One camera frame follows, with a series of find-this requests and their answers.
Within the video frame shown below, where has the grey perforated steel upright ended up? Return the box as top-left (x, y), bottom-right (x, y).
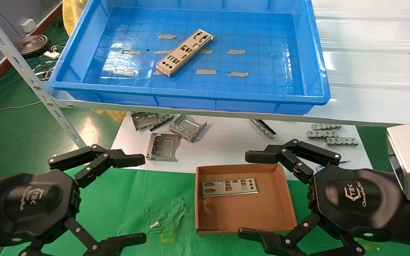
top-left (0, 0), bottom-right (87, 149)

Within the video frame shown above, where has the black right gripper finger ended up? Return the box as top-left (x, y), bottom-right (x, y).
top-left (238, 213), bottom-right (366, 256)
top-left (245, 139), bottom-right (341, 185)

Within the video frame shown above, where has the silver metal I/O shield plate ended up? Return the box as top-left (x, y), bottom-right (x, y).
top-left (156, 29), bottom-right (213, 77)
top-left (201, 177), bottom-right (259, 198)

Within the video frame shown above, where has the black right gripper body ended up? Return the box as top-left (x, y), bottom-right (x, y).
top-left (307, 165), bottom-right (405, 235)

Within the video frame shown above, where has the open cardboard box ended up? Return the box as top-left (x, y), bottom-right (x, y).
top-left (195, 163), bottom-right (298, 236)

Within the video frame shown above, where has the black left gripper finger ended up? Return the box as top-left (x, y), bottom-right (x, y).
top-left (19, 217), bottom-right (147, 256)
top-left (48, 144), bottom-right (146, 189)

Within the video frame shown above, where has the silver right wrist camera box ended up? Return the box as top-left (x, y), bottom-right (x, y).
top-left (386, 122), bottom-right (410, 202)

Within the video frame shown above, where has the white paper sheet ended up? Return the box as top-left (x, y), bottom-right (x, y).
top-left (112, 112), bottom-right (373, 181)

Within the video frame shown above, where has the grey metal shelf rail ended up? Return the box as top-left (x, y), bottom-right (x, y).
top-left (41, 89), bottom-right (410, 128)

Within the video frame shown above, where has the grey sheet metal bracket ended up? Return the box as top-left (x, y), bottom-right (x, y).
top-left (131, 112), bottom-right (163, 131)
top-left (168, 114), bottom-right (207, 143)
top-left (147, 113), bottom-right (174, 131)
top-left (146, 133), bottom-right (182, 162)

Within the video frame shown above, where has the white wall outlet box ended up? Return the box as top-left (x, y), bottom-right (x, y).
top-left (21, 18), bottom-right (37, 32)

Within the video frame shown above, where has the white floor cable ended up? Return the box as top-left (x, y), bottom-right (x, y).
top-left (0, 101), bottom-right (42, 113)

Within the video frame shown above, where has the black round stool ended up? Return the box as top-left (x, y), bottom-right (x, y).
top-left (14, 34), bottom-right (52, 68)

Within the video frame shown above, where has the tangled cable bundle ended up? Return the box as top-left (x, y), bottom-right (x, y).
top-left (31, 62), bottom-right (58, 80)

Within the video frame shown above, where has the blue plastic tray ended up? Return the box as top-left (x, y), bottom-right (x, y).
top-left (48, 0), bottom-right (331, 115)

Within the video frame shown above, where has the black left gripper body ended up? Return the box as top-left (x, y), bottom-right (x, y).
top-left (0, 169), bottom-right (82, 246)

